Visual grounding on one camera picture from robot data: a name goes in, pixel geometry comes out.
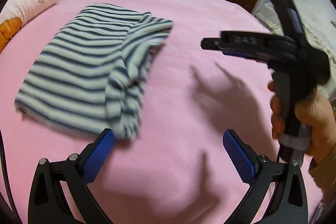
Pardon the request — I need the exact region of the striped long-sleeve shirt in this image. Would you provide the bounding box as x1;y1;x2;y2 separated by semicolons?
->
14;3;173;140

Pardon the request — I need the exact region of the right forearm beige sleeve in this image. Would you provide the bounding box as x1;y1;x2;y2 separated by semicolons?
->
309;146;336;201

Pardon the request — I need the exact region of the person's right hand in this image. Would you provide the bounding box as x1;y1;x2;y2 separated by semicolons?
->
267;81;336;162

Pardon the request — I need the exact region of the beige covered furniture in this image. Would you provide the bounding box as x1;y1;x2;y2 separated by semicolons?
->
255;2;335;101

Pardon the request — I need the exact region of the pink bed sheet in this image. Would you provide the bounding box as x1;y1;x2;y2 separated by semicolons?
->
1;0;278;223

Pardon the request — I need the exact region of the pink pillow with orange print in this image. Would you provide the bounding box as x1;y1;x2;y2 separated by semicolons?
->
1;0;58;50

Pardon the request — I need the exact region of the black cable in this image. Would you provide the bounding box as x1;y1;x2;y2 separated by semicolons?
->
0;129;21;222

